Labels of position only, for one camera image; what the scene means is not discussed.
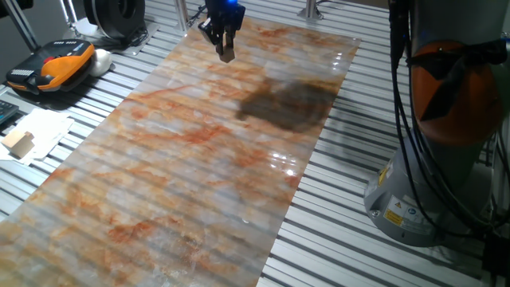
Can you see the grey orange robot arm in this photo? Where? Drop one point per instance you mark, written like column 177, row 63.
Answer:
column 458, row 99

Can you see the small wooden block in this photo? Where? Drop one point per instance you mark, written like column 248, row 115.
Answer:
column 227, row 56

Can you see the dark grey frame post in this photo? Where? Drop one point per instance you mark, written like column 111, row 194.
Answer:
column 22, row 28

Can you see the orange black teach pendant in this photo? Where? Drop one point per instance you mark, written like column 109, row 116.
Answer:
column 56, row 65

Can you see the large wooden block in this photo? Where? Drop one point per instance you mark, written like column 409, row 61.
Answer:
column 18, row 144

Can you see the white paper sheets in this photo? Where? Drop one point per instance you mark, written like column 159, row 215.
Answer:
column 48, row 127

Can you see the aluminium frame post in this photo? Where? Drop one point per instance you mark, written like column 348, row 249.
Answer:
column 311, row 10
column 182, row 14

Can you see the orange marble pattern mat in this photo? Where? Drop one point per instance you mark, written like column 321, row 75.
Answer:
column 179, row 179

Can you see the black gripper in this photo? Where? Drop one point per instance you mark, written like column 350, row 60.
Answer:
column 225, row 12

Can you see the dark sleeved forearm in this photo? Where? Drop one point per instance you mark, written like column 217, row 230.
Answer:
column 14, row 6

